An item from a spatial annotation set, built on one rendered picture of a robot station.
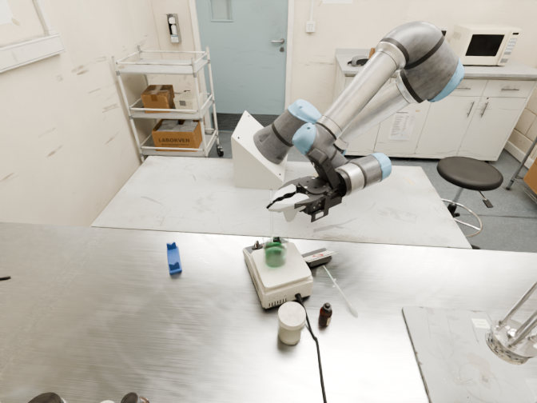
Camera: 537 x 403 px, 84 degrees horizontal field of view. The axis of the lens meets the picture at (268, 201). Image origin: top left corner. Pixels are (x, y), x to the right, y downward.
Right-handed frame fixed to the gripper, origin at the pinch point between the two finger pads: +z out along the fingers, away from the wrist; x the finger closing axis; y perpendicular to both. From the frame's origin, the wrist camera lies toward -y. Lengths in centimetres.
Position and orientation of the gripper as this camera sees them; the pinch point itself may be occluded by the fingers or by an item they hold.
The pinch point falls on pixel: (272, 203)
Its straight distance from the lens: 64.5
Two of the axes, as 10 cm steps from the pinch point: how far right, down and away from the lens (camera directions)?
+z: -8.5, 3.4, -4.1
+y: 0.2, 7.9, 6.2
